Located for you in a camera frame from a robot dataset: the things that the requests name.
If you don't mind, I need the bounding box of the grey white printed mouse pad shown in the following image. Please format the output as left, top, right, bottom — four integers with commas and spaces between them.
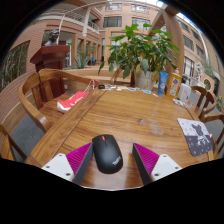
176, 117, 215, 158

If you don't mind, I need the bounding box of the white figure sculpture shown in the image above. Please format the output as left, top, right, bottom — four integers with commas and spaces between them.
196, 63, 206, 84

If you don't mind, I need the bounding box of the dark bust statue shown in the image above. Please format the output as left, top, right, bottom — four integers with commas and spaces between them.
43, 28, 60, 47

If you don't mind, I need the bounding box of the black computer mouse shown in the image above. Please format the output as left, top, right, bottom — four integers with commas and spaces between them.
91, 133, 124, 175

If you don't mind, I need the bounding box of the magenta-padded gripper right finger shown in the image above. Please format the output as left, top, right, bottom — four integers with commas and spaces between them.
132, 142, 184, 185

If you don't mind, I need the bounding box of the wooden planter box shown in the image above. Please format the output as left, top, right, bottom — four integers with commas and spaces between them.
63, 66, 134, 85

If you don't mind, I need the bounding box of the wooden armchair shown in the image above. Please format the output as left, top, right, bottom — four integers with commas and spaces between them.
199, 111, 224, 156
109, 66, 136, 86
0, 123, 28, 162
18, 68, 101, 133
189, 85, 217, 118

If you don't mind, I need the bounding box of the yellow dish soap bottle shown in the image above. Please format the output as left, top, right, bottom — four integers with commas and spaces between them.
167, 68, 183, 99

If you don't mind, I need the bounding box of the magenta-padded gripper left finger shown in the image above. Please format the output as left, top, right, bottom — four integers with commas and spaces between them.
41, 142, 94, 185

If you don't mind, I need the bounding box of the spiky green agave plant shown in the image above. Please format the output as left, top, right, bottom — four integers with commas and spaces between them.
69, 44, 97, 70

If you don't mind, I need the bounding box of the red white package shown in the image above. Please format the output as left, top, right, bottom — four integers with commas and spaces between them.
56, 91, 90, 113

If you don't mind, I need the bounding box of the clear bag of white items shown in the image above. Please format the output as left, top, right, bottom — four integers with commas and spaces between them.
172, 98, 188, 107

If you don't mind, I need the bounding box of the green potted plant white pot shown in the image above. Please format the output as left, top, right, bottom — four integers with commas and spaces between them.
98, 23, 181, 92

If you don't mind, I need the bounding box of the white pump bottle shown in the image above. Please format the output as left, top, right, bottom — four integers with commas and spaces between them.
177, 78, 192, 103

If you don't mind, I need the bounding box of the blue tube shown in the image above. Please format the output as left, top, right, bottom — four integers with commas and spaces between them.
157, 70, 169, 97

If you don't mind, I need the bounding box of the dark red wooden lectern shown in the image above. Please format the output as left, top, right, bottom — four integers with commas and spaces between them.
29, 44, 71, 101

